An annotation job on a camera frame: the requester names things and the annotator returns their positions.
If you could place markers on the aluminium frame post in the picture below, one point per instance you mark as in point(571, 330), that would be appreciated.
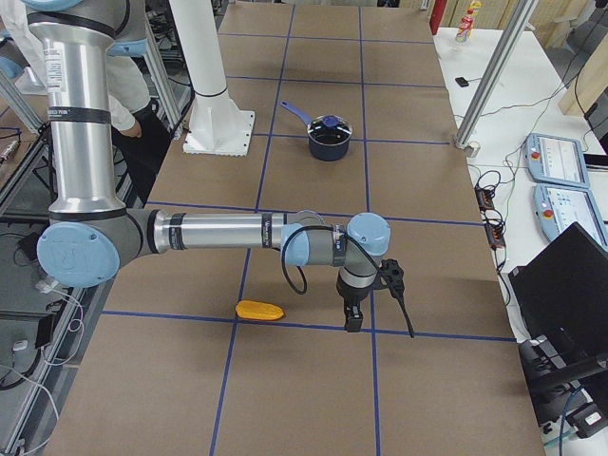
point(509, 39)

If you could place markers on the black orange connector box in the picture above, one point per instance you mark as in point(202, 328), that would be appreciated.
point(484, 198)

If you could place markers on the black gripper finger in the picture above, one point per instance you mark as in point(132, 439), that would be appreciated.
point(353, 319)

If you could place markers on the black monitor stand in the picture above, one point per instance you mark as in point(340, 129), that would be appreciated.
point(571, 384)

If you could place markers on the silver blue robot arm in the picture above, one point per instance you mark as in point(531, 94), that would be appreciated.
point(92, 234)

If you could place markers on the lower teach pendant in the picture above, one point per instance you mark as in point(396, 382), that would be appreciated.
point(557, 207)

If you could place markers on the upper teach pendant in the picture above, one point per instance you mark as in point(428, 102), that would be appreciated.
point(556, 160)

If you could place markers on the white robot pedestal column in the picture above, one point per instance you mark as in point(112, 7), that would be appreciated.
point(216, 125)

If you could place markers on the yellow corn cob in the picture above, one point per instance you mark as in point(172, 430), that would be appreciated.
point(259, 311)

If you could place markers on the glass pot lid blue knob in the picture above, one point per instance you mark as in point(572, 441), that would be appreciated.
point(331, 123)

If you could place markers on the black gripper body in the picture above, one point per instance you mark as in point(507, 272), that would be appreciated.
point(351, 296)

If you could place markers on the red yellow bottle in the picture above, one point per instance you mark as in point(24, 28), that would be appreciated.
point(467, 21)

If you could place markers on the person in white coat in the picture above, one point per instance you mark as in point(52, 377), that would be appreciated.
point(128, 93)

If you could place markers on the dark blue saucepan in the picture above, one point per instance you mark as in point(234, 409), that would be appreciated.
point(325, 146)

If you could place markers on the black laptop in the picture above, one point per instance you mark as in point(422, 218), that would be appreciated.
point(562, 293)

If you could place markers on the teach pendant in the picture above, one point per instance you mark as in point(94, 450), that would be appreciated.
point(556, 160)
point(557, 207)

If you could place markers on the small black device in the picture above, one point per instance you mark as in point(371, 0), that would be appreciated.
point(462, 82)

